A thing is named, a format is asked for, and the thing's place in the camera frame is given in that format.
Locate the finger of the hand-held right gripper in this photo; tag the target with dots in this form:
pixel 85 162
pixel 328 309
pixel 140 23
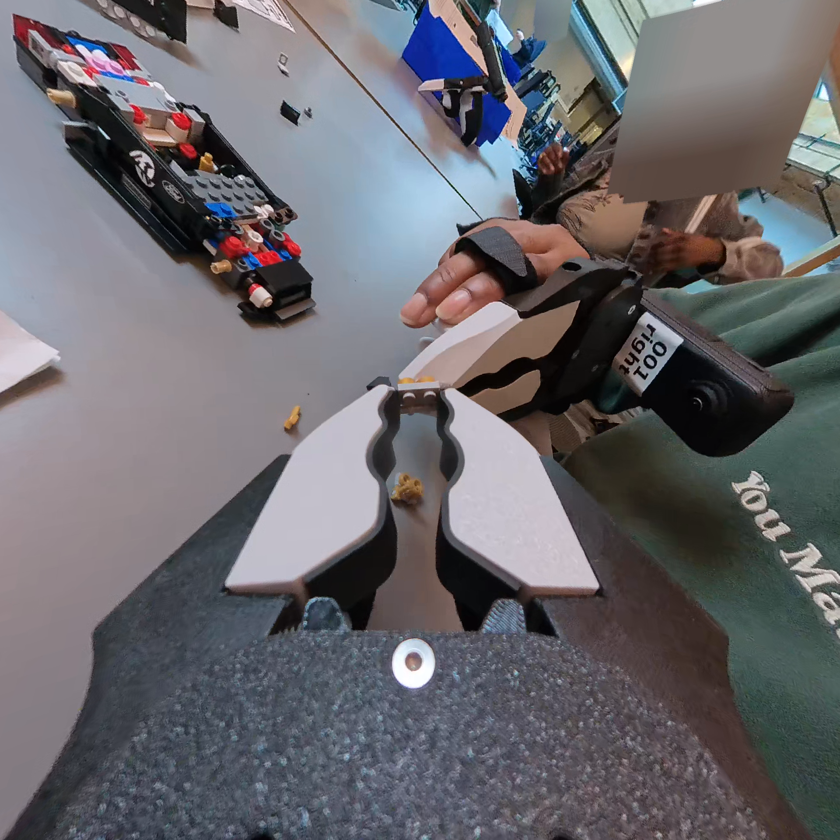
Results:
pixel 492 334
pixel 512 394

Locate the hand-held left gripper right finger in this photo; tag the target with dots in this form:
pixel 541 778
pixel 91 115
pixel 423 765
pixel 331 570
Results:
pixel 518 518

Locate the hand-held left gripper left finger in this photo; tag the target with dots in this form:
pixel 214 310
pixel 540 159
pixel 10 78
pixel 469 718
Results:
pixel 308 512

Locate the gold lego engine assembly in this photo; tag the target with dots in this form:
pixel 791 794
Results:
pixel 418 397

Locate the small gold lego piece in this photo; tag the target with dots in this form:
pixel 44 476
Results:
pixel 407 489
pixel 292 417

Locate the black lego car model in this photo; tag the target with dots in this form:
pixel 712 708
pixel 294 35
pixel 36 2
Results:
pixel 164 170

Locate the black printed lego plate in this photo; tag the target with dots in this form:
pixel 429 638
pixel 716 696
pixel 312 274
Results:
pixel 151 16

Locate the person's right forearm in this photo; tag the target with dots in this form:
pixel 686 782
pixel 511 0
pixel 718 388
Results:
pixel 620 397

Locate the small black lego piece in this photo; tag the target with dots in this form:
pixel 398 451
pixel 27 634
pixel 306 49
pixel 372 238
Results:
pixel 289 111
pixel 226 13

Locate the person's right hand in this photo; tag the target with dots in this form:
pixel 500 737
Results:
pixel 518 243

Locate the black handheld device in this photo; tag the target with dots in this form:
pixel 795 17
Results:
pixel 472 98

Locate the blue plastic storage bin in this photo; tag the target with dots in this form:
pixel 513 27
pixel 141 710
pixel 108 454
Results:
pixel 439 46

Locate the white numbered paper bag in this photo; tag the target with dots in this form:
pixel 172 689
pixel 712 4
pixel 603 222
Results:
pixel 23 354

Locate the crumpled white paper bag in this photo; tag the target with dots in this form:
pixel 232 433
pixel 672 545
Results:
pixel 262 13

